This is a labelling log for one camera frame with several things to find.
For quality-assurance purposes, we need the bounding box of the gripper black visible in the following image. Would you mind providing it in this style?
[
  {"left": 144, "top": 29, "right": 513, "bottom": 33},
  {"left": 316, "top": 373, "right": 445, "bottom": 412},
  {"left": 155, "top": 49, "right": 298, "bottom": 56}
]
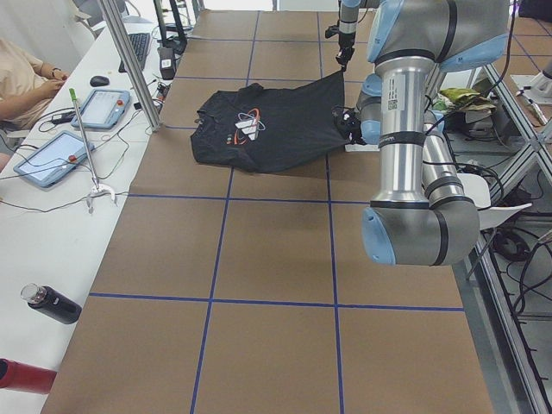
[
  {"left": 336, "top": 32, "right": 356, "bottom": 72},
  {"left": 345, "top": 118, "right": 365, "bottom": 146}
]

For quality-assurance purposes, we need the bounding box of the black graphic t-shirt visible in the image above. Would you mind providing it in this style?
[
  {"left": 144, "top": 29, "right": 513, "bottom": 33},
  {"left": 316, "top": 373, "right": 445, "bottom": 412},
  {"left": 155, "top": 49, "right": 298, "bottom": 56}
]
[{"left": 191, "top": 71, "right": 347, "bottom": 173}]

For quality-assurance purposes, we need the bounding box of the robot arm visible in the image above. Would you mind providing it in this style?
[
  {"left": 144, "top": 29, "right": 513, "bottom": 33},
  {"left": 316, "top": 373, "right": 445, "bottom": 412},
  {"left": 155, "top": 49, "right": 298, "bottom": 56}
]
[
  {"left": 336, "top": 0, "right": 380, "bottom": 71},
  {"left": 357, "top": 1, "right": 509, "bottom": 266}
]

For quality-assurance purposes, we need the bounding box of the white plastic chair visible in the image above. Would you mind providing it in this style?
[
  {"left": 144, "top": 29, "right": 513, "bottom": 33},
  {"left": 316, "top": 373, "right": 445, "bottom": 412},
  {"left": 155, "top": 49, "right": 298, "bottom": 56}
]
[{"left": 456, "top": 170, "right": 534, "bottom": 232}]

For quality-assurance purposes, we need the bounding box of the black keyboard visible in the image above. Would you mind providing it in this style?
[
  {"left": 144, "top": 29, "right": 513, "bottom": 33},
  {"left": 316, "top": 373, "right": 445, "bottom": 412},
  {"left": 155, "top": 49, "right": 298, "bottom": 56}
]
[{"left": 128, "top": 33, "right": 151, "bottom": 70}]

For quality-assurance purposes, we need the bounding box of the far teach pendant tablet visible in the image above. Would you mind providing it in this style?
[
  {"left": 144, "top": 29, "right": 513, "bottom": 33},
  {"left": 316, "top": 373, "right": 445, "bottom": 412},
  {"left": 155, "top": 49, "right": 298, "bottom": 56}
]
[{"left": 79, "top": 89, "right": 130, "bottom": 129}]

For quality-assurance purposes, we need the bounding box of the teach pendant tablet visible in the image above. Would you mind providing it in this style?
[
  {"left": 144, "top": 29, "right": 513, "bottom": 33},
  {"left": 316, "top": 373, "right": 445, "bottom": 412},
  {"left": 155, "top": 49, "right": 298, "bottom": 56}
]
[
  {"left": 13, "top": 131, "right": 87, "bottom": 188},
  {"left": 79, "top": 89, "right": 130, "bottom": 129}
]

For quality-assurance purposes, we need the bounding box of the black computer mouse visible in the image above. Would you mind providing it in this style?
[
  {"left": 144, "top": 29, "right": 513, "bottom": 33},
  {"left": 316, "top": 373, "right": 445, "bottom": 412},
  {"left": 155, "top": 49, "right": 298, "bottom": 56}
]
[{"left": 90, "top": 75, "right": 110, "bottom": 87}]

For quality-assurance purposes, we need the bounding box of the near teach pendant tablet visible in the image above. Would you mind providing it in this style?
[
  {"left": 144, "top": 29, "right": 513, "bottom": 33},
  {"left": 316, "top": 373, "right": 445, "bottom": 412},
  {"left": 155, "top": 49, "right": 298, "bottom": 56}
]
[{"left": 13, "top": 131, "right": 87, "bottom": 188}]

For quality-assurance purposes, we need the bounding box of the seated person beige shirt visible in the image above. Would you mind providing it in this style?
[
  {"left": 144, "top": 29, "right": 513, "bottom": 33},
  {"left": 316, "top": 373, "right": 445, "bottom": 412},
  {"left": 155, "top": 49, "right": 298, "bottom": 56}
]
[{"left": 1, "top": 38, "right": 69, "bottom": 129}]

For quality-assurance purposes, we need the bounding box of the black bottle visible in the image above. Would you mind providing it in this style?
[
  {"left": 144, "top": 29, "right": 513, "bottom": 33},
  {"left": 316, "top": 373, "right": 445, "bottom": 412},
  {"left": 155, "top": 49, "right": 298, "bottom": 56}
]
[{"left": 21, "top": 283, "right": 82, "bottom": 324}]

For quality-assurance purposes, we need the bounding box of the red bottle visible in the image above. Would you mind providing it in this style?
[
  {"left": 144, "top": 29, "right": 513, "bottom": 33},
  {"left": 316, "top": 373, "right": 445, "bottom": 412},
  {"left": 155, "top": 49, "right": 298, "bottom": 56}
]
[{"left": 1, "top": 358, "right": 57, "bottom": 394}]

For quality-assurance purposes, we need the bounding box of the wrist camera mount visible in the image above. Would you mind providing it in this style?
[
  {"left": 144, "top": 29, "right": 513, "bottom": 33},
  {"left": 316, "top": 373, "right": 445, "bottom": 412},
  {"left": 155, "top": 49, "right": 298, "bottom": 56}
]
[
  {"left": 324, "top": 25, "right": 339, "bottom": 39},
  {"left": 331, "top": 105, "right": 357, "bottom": 130}
]

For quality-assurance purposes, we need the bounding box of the aluminium frame post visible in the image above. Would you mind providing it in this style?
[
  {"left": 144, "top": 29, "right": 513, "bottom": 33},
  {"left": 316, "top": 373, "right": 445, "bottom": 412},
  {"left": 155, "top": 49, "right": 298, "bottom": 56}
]
[{"left": 98, "top": 0, "right": 160, "bottom": 132}]

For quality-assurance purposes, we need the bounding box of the grabber stick green handle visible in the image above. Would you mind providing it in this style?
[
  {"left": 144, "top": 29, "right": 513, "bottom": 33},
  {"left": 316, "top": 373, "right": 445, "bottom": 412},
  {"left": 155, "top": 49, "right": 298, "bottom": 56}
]
[{"left": 68, "top": 88, "right": 117, "bottom": 215}]

